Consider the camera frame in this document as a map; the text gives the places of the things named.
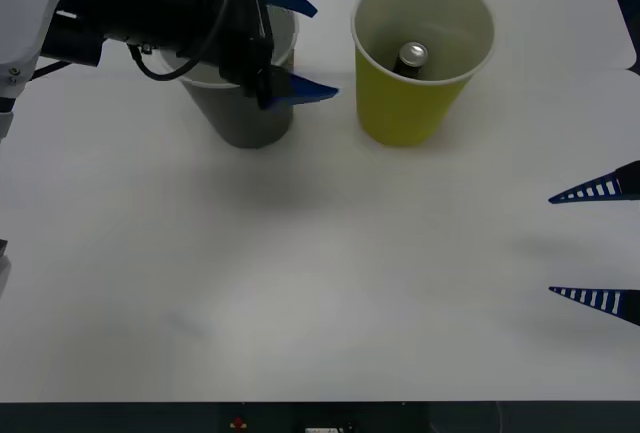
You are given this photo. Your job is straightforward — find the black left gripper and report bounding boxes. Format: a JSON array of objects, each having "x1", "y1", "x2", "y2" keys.
[{"x1": 197, "y1": 0, "x2": 342, "y2": 113}]

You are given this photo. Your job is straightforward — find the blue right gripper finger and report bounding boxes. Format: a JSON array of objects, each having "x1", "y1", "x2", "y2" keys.
[
  {"x1": 548, "y1": 285, "x2": 640, "y2": 327},
  {"x1": 547, "y1": 159, "x2": 640, "y2": 205}
]

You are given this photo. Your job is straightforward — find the grey plastic waste bin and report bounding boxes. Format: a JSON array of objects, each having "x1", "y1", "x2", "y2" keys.
[{"x1": 155, "y1": 6, "x2": 301, "y2": 150}]

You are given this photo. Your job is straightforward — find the yellow-green plastic waste bin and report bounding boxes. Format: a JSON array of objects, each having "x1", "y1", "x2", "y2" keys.
[{"x1": 350, "y1": 0, "x2": 497, "y2": 149}]

